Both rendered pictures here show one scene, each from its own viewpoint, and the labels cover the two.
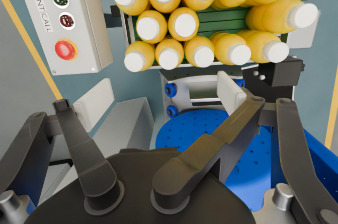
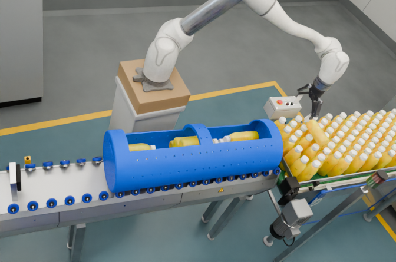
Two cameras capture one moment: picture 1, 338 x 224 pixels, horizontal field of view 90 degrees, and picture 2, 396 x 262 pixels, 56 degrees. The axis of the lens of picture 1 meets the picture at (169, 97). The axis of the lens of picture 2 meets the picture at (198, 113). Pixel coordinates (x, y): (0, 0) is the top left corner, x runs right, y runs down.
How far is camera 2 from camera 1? 2.10 m
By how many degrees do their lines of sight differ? 59
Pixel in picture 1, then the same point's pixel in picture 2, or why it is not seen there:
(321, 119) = not seen: outside the picture
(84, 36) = (284, 107)
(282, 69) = (294, 179)
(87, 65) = (277, 106)
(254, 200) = (275, 137)
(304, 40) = (300, 212)
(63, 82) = not seen: hidden behind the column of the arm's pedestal
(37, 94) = not seen: hidden behind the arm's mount
